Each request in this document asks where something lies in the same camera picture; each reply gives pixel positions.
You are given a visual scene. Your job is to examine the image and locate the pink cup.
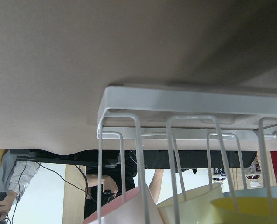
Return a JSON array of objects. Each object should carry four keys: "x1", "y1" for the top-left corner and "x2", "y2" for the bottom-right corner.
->
[{"x1": 83, "y1": 187, "x2": 163, "y2": 224}]

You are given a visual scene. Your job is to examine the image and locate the cream cup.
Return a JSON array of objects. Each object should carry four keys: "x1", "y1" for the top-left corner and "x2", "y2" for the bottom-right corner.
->
[{"x1": 157, "y1": 184, "x2": 223, "y2": 224}]

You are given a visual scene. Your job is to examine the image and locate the yellow cup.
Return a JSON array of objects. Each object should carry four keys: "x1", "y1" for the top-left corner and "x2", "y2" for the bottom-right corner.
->
[{"x1": 210, "y1": 197, "x2": 277, "y2": 224}]

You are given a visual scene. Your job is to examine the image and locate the blue cup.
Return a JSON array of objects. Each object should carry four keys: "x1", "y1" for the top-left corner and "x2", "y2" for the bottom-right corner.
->
[{"x1": 235, "y1": 186, "x2": 277, "y2": 198}]

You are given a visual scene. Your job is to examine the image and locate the white wire cup rack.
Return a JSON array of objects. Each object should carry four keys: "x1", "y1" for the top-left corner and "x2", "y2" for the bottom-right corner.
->
[{"x1": 97, "y1": 86, "x2": 277, "y2": 224}]

